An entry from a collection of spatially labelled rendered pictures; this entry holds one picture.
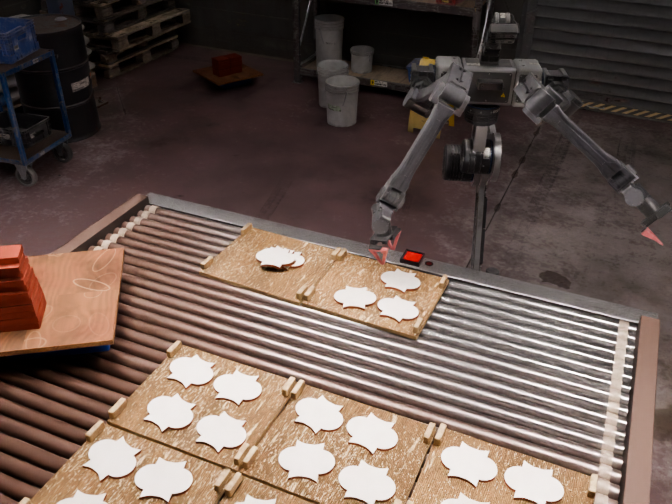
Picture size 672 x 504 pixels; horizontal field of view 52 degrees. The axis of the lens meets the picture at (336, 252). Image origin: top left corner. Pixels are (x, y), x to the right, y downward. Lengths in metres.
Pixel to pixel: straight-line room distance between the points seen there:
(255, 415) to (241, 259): 0.78
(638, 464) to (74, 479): 1.42
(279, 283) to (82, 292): 0.65
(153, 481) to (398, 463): 0.61
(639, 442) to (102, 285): 1.65
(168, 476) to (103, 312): 0.62
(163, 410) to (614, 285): 3.02
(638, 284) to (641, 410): 2.35
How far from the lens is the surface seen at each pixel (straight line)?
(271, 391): 2.03
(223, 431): 1.92
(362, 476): 1.81
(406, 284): 2.42
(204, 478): 1.84
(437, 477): 1.84
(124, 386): 2.14
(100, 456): 1.93
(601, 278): 4.40
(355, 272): 2.49
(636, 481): 1.95
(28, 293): 2.16
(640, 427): 2.09
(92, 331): 2.17
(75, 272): 2.44
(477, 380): 2.13
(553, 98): 2.30
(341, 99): 5.95
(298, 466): 1.83
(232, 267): 2.53
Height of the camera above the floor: 2.35
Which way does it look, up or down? 33 degrees down
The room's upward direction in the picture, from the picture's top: 1 degrees clockwise
